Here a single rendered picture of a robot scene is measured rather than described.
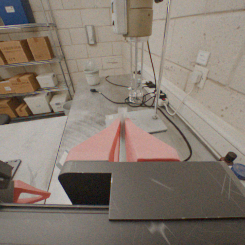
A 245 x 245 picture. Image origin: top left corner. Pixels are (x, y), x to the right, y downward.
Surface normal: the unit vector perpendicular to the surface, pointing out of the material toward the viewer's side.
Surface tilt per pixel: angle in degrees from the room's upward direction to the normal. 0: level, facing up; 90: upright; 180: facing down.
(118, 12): 90
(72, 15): 90
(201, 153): 0
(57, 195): 0
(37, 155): 0
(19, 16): 93
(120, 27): 90
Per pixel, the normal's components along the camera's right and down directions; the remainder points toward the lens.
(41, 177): -0.05, -0.79
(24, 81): 0.14, 0.60
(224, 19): -0.98, 0.15
